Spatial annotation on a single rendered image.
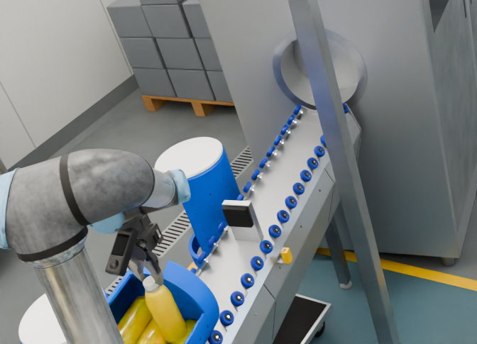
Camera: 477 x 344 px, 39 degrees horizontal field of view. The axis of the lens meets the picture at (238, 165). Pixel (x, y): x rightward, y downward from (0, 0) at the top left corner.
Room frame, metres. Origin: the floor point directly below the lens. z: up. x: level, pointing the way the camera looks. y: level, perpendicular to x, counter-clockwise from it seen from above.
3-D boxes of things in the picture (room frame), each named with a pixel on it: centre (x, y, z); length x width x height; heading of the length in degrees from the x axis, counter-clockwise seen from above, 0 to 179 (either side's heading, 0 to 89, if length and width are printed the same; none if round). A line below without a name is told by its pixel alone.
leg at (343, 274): (2.38, -0.30, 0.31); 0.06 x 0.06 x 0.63; 55
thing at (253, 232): (1.77, 0.05, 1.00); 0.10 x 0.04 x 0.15; 55
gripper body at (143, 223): (1.34, 0.29, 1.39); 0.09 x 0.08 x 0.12; 145
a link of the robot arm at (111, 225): (1.23, 0.28, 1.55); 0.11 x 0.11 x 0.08; 86
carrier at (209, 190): (2.26, 0.17, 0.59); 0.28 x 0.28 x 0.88
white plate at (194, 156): (2.26, 0.17, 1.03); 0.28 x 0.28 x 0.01
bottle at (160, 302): (1.32, 0.30, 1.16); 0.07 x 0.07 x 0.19
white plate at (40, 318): (1.60, 0.66, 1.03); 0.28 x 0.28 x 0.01
